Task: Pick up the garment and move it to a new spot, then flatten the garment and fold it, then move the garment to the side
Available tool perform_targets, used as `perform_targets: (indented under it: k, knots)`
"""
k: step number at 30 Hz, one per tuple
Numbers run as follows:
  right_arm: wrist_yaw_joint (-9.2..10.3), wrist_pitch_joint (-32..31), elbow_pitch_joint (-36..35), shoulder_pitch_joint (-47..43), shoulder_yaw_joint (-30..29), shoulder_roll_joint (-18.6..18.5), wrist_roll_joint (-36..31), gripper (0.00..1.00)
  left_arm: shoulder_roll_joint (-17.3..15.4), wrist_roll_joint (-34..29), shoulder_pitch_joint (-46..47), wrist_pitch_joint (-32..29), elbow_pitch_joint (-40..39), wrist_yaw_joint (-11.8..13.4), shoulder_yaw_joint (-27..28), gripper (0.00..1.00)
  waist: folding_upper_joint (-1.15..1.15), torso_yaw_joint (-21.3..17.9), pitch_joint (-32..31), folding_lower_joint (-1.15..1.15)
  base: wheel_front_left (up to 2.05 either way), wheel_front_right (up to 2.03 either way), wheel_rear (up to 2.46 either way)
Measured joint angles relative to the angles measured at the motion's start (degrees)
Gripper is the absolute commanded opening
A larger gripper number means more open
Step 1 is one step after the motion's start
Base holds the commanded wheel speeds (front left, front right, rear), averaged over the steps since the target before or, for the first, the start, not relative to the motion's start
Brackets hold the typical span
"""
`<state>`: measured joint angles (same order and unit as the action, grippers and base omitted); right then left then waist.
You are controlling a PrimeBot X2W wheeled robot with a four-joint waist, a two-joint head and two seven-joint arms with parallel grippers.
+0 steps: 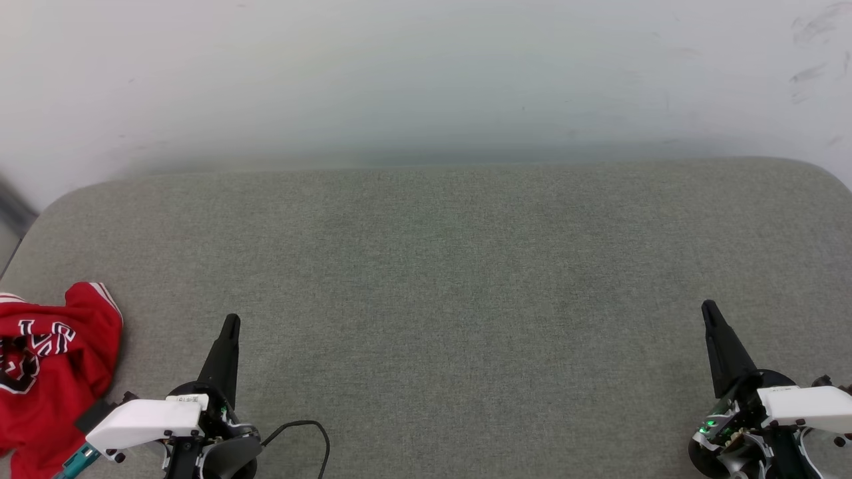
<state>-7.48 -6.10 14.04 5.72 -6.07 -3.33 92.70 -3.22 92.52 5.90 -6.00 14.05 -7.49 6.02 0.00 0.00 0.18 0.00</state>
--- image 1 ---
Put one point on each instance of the red basketball jersey white sleeves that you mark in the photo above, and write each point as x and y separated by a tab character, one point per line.
53	372

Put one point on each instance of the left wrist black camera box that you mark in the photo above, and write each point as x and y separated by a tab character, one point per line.
96	414

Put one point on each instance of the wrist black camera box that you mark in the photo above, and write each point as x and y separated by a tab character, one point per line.
825	382
96	414

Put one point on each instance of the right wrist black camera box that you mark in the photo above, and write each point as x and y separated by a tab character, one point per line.
825	382

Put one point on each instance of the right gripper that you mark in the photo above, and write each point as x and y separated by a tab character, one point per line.
745	426

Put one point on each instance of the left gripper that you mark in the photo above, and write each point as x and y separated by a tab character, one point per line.
226	449

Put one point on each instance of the left wrist white camera bracket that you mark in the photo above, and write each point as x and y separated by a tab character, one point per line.
143	420

